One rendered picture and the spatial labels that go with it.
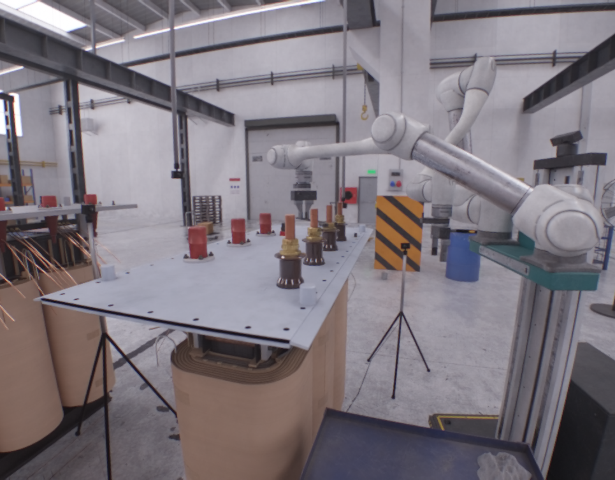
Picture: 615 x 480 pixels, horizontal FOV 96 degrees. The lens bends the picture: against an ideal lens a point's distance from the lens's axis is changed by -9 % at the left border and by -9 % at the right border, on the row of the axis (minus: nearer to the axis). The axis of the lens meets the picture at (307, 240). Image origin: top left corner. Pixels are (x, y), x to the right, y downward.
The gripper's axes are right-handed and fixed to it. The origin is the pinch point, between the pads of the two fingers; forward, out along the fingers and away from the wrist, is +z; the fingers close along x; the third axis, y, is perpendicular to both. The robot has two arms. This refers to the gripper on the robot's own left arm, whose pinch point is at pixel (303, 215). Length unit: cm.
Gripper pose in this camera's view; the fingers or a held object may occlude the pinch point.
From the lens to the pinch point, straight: 162.1
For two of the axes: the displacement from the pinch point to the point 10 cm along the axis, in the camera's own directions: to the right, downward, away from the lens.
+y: 4.5, 1.5, -8.8
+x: 8.9, -0.8, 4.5
